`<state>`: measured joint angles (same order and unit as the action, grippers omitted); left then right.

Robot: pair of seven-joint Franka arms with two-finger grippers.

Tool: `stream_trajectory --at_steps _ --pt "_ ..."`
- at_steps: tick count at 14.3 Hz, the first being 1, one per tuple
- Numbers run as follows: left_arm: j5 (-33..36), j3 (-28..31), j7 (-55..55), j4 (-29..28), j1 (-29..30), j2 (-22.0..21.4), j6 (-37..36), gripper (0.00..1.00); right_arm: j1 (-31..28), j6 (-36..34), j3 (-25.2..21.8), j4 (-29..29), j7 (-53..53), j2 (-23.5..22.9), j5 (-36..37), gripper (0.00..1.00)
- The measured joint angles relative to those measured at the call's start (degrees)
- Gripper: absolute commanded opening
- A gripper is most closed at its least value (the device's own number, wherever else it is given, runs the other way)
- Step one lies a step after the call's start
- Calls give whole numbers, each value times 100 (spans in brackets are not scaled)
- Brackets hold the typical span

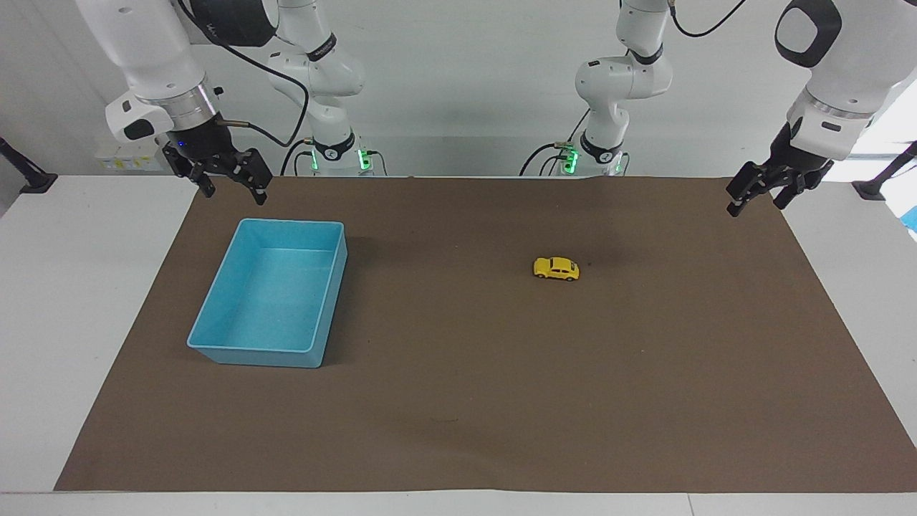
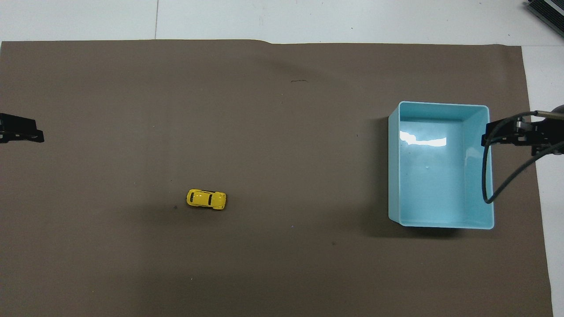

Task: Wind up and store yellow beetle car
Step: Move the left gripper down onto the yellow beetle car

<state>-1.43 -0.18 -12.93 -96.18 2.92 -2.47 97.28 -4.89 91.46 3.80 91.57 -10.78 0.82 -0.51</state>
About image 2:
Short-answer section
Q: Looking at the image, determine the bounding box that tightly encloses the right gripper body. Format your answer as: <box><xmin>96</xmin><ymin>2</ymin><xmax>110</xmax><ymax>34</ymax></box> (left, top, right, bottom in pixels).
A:
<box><xmin>532</xmin><ymin>119</ymin><xmax>564</xmax><ymax>155</ymax></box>

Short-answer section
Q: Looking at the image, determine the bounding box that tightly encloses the yellow toy beetle car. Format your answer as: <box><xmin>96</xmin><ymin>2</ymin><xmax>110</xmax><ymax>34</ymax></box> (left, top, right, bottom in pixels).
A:
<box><xmin>186</xmin><ymin>189</ymin><xmax>227</xmax><ymax>210</ymax></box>

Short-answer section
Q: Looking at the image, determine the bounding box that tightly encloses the dark striped object in corner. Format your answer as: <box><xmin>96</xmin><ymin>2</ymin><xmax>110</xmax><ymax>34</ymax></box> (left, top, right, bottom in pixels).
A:
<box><xmin>526</xmin><ymin>0</ymin><xmax>564</xmax><ymax>28</ymax></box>

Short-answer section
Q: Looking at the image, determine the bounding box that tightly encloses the light blue plastic bin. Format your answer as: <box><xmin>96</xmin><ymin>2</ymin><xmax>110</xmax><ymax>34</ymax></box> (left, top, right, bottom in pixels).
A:
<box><xmin>388</xmin><ymin>101</ymin><xmax>495</xmax><ymax>231</ymax></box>

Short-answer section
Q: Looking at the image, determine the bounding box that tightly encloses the black cable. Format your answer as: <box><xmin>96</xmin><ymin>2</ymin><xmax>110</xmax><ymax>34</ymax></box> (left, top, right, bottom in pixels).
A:
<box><xmin>482</xmin><ymin>110</ymin><xmax>564</xmax><ymax>205</ymax></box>

